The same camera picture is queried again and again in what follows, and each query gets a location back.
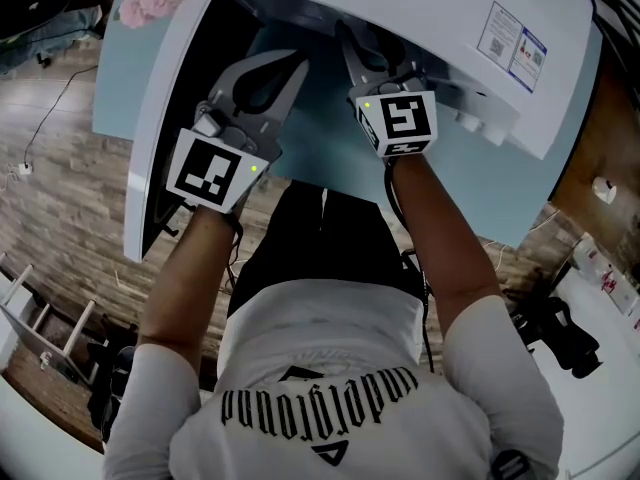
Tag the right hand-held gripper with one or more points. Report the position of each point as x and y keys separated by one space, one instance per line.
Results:
x=405 y=118

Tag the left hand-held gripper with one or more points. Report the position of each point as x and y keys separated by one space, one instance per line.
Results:
x=210 y=168

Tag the person's left forearm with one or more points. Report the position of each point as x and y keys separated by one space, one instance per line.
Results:
x=185 y=278

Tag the person's right forearm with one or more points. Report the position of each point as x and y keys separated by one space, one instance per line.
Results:
x=445 y=238

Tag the small white object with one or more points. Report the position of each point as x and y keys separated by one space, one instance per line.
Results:
x=604 y=189

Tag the light blue table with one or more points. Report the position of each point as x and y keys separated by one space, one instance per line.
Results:
x=322 y=140

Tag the person's black shorts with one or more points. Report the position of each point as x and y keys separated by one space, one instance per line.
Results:
x=320 y=238

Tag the brown wooden side table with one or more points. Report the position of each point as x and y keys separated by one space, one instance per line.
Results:
x=590 y=143

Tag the white floor adapter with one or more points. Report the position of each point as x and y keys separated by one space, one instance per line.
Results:
x=25 y=168

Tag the black rounded machine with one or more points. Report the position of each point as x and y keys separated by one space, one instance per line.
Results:
x=30 y=3

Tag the white wooden rack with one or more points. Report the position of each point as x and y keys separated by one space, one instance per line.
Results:
x=45 y=313

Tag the white plastic bag red print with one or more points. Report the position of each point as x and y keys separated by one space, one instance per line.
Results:
x=607 y=278

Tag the person's white printed t-shirt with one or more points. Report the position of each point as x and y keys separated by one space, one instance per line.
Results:
x=325 y=418

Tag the black backpack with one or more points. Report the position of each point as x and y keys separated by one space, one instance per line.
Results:
x=565 y=333

